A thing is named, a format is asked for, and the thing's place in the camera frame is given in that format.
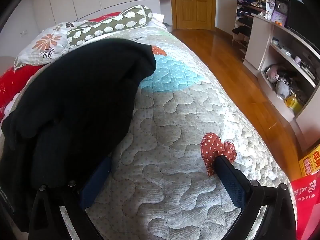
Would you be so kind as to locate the clothes shoe rack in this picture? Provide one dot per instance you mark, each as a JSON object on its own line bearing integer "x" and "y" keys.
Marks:
{"x": 244, "y": 14}

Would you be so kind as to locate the patchwork heart quilt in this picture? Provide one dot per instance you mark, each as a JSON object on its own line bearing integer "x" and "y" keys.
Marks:
{"x": 159, "y": 187}

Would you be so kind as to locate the small desk clock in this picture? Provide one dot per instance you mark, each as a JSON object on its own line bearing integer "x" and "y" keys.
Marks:
{"x": 280, "y": 12}

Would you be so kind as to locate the white shelf desk unit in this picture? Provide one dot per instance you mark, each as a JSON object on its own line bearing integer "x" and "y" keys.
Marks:
{"x": 285, "y": 64}

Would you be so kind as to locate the black pants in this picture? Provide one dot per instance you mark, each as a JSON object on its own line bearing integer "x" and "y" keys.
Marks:
{"x": 69, "y": 119}

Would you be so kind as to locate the red paper bag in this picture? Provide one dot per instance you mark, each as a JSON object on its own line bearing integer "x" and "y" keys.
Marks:
{"x": 306, "y": 193}

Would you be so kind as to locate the wooden door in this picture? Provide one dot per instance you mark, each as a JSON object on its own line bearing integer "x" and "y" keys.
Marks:
{"x": 193, "y": 14}

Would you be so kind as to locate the black tv monitor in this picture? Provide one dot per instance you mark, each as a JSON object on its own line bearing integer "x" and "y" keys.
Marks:
{"x": 301, "y": 22}

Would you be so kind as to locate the red long pillow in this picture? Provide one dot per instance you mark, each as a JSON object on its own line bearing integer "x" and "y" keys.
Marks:
{"x": 13, "y": 81}

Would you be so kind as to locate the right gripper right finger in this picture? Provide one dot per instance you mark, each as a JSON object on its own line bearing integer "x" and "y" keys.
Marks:
{"x": 233, "y": 180}

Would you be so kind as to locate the floral white pillow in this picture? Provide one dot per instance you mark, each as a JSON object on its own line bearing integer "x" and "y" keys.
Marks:
{"x": 47, "y": 46}

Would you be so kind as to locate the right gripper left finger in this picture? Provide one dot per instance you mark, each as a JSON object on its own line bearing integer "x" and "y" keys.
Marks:
{"x": 95, "y": 184}

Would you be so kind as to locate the green sheep bolster pillow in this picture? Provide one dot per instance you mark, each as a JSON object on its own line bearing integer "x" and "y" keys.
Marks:
{"x": 134, "y": 17}

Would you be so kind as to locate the yellow bottle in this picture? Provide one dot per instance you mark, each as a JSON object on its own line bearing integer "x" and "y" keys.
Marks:
{"x": 293, "y": 103}

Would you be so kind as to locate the yellow cardboard box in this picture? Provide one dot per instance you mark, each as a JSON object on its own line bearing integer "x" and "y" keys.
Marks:
{"x": 311, "y": 162}

